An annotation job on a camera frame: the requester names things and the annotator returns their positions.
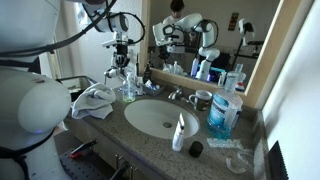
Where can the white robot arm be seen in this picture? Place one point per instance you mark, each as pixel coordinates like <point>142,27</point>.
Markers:
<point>31,104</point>

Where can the black waste bin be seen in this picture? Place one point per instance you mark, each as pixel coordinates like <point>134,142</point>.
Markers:
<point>76,85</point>

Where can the chrome faucet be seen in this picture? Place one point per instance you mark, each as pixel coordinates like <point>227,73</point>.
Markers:
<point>177,94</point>

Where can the white crumpled towel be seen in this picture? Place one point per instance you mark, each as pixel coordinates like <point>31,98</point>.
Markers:
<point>95,101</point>

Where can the red black hand tool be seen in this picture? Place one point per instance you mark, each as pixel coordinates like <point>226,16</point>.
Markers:
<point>77,152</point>

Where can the white standing tube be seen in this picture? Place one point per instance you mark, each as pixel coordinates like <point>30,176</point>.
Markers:
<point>177,141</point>

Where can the dark coffee mug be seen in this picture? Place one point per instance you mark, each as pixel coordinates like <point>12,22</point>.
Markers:
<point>201,100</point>

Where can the black toiletries tray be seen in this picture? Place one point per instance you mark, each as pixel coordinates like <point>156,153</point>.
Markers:
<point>153,89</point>

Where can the clear green soap dispenser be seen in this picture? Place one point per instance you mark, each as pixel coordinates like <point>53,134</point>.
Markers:
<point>128,91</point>

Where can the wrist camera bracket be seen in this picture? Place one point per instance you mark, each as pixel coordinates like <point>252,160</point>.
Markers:
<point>118,39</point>

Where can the clear dental retainer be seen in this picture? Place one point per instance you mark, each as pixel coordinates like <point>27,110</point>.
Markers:
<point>241,162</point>

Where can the white oval sink basin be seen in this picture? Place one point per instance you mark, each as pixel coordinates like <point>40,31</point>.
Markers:
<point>159,118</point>

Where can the blue mouthwash bottle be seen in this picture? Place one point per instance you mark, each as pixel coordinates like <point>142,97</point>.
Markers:
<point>225,108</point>

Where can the blue contact lens blister strip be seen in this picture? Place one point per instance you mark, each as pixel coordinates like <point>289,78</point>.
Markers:
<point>137,89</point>

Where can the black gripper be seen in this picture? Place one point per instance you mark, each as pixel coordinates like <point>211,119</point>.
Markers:
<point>122,59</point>

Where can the black round cap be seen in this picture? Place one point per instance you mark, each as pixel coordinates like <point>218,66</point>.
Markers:
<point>195,149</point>

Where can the wood framed mirror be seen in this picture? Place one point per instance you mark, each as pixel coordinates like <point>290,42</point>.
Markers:
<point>208,26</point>

